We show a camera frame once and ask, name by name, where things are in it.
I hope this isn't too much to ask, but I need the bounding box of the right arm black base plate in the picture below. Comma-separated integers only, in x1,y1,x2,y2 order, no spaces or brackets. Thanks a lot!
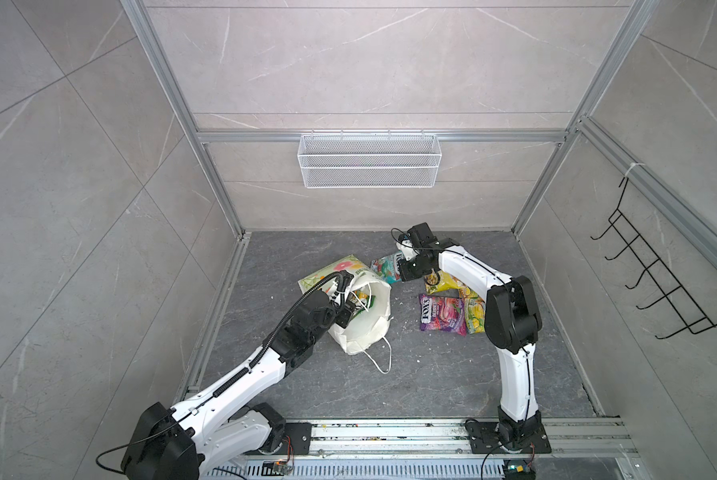
463,419,552,454

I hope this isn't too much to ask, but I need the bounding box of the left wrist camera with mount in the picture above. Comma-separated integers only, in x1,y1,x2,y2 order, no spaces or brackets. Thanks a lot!
330,270,354,304

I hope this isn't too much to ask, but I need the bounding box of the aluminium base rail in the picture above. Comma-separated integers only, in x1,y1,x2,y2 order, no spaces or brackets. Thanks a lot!
198,418,650,479

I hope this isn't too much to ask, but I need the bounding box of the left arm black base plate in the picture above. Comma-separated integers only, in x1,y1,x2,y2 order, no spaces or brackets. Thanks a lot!
246,422,312,456

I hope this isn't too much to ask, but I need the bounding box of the purple snack packet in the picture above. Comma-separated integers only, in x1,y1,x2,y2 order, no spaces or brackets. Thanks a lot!
419,294,468,336

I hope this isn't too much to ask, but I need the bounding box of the yellow green snack packet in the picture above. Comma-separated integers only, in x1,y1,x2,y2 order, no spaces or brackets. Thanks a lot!
424,272,464,295

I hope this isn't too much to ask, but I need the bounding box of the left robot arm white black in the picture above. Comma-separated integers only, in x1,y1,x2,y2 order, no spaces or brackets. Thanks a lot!
120,289,361,479

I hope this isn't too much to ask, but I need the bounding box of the teal Fox's candy packet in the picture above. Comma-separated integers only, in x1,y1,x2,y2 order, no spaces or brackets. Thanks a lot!
371,251,405,284

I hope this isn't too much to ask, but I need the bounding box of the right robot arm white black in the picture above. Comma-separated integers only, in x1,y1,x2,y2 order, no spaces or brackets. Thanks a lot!
394,223,543,452

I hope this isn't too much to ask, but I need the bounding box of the floral paper gift bag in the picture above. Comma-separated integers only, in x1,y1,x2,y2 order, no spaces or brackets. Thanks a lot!
298,255,393,375

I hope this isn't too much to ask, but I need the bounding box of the black wire hook rack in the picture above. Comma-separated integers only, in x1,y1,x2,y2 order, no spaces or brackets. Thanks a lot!
590,177,717,340

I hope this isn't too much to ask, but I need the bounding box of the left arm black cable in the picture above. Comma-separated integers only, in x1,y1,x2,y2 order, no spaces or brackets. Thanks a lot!
93,271,348,475

